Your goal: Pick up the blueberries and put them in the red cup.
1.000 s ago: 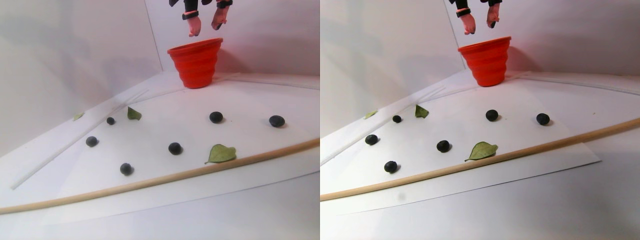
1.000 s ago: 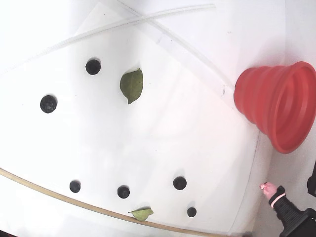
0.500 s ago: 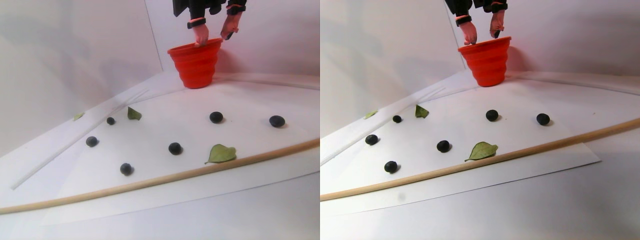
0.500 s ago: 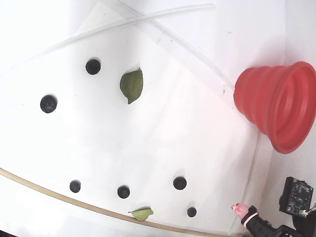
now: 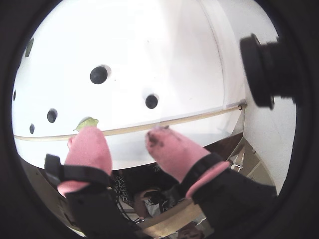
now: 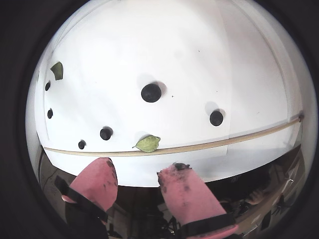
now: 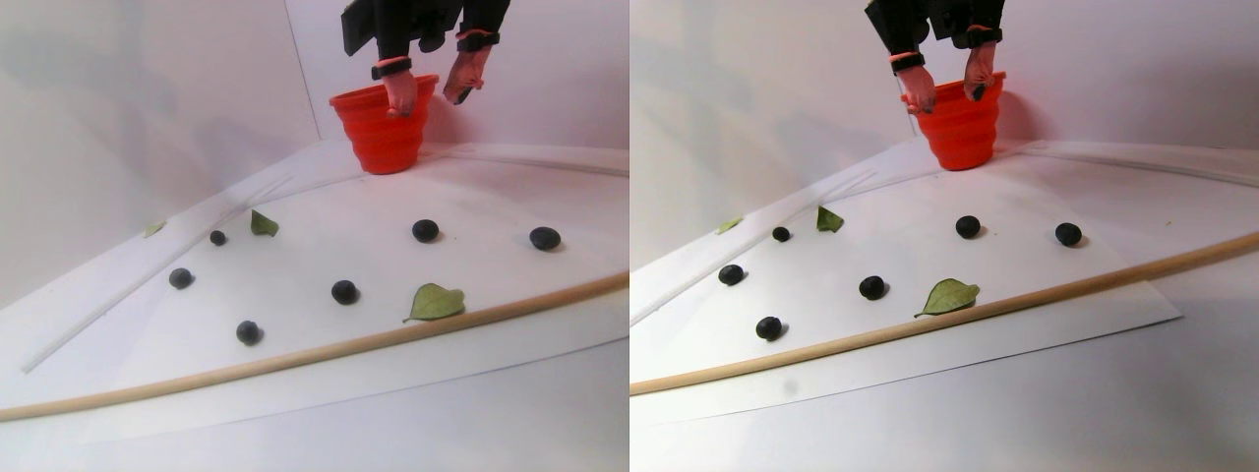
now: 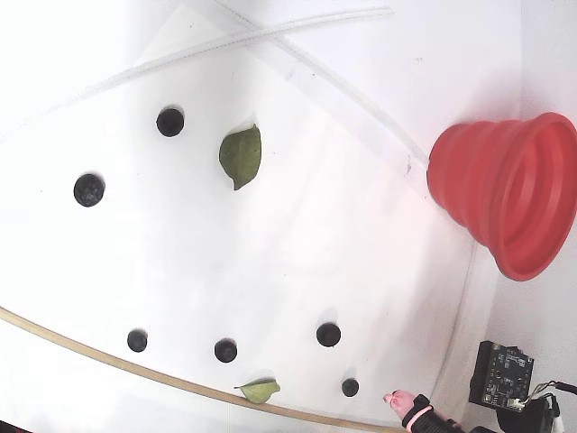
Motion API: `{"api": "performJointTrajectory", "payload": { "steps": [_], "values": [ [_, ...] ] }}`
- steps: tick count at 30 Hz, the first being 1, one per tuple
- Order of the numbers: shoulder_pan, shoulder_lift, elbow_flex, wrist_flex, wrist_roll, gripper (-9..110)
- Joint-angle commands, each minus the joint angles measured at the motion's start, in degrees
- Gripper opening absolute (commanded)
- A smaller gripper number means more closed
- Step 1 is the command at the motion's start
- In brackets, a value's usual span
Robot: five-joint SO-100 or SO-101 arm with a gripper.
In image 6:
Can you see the pink-tipped black gripper finger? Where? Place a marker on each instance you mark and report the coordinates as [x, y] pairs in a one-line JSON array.
[[189, 196], [97, 184]]

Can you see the dark blueberry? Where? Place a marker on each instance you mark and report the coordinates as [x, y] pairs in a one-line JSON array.
[[106, 133], [216, 118], [81, 144], [50, 113], [47, 85], [150, 92]]

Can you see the long thin wooden stick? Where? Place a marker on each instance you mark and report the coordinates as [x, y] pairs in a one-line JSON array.
[[199, 147]]

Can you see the light green leaf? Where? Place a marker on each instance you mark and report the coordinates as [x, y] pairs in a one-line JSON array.
[[147, 144]]

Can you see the dark green leaf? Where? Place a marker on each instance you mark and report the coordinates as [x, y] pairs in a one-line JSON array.
[[57, 71]]

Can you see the white paper sheet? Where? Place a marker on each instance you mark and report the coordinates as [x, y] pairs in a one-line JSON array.
[[149, 62]]

